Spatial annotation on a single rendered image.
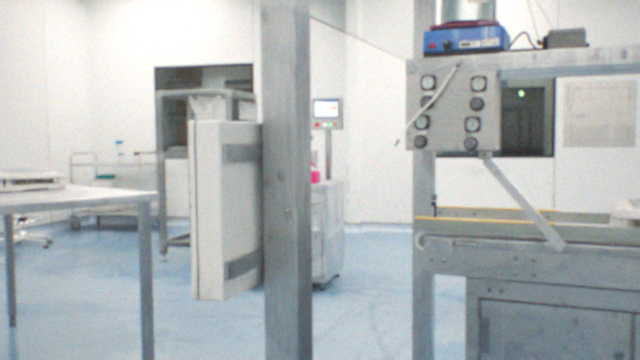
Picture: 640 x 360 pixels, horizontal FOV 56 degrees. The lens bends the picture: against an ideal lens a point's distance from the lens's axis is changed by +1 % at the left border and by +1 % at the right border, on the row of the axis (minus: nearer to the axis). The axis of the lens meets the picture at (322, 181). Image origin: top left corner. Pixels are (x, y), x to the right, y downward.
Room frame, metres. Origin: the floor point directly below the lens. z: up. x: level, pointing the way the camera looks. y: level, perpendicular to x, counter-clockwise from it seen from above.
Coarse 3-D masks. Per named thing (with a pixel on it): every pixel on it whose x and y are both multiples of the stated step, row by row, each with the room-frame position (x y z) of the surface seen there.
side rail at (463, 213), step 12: (444, 216) 1.78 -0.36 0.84; (456, 216) 1.77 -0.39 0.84; (468, 216) 1.75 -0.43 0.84; (480, 216) 1.74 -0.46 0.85; (492, 216) 1.73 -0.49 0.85; (504, 216) 1.72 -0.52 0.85; (516, 216) 1.70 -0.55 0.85; (528, 216) 1.69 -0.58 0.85; (552, 216) 1.67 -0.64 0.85; (564, 216) 1.66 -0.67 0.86; (576, 216) 1.64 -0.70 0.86; (588, 216) 1.63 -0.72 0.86; (600, 216) 1.62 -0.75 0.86
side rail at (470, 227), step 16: (416, 224) 1.54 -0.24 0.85; (432, 224) 1.52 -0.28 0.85; (448, 224) 1.51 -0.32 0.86; (464, 224) 1.49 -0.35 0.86; (480, 224) 1.48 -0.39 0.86; (496, 224) 1.46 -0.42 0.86; (512, 224) 1.45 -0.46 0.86; (528, 224) 1.43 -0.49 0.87; (560, 224) 1.41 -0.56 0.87; (576, 224) 1.41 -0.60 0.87; (624, 240) 1.36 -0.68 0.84
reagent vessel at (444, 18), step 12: (444, 0) 1.58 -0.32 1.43; (456, 0) 1.54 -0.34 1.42; (468, 0) 1.53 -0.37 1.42; (480, 0) 1.53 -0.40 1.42; (492, 0) 1.55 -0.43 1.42; (444, 12) 1.58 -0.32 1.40; (456, 12) 1.54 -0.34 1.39; (468, 12) 1.53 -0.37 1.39; (480, 12) 1.53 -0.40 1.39; (492, 12) 1.55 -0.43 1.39
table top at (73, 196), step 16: (16, 192) 2.54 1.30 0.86; (32, 192) 2.54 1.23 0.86; (48, 192) 2.53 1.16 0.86; (64, 192) 2.53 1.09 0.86; (80, 192) 2.52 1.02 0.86; (96, 192) 2.51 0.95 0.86; (112, 192) 2.51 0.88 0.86; (128, 192) 2.50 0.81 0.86; (144, 192) 2.50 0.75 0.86; (0, 208) 2.04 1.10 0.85; (16, 208) 2.08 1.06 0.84; (32, 208) 2.12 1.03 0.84; (48, 208) 2.16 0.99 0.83; (64, 208) 2.20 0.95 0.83
